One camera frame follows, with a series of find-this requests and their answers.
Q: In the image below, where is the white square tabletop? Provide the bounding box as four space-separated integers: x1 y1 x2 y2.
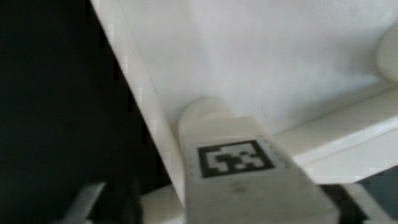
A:
86 0 398 224

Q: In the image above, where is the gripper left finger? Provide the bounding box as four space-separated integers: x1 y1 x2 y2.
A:
54 181 143 224

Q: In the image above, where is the white table leg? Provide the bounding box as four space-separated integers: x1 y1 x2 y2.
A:
177 98 338 224
376 24 398 83

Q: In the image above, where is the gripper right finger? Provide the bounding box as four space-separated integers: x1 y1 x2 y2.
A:
317 182 398 224

